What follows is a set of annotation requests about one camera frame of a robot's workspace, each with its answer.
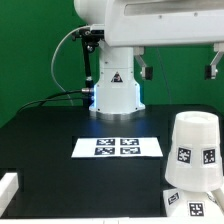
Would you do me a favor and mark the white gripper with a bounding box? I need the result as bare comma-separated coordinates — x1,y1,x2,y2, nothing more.
104,0,224,80

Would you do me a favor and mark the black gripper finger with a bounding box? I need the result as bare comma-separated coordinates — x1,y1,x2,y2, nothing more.
204,43,224,80

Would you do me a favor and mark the white lamp base with tags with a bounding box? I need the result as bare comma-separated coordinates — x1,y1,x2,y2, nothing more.
163,188,224,218

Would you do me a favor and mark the white cylindrical lamp shade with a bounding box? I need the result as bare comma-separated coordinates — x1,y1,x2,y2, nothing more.
165,111,223,192

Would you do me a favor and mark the black cable on table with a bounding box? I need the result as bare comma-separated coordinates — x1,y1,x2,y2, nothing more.
16,88,96,114

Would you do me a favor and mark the white sheet with tags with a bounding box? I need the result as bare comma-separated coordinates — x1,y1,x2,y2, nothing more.
71,137,163,158

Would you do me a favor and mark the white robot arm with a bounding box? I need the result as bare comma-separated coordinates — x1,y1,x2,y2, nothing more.
74,0,224,119

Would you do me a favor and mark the white left corner bracket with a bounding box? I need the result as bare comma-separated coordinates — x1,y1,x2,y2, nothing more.
0,173,19,217

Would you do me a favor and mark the black camera on stand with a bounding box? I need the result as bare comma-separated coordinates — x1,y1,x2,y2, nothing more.
72,26,104,88

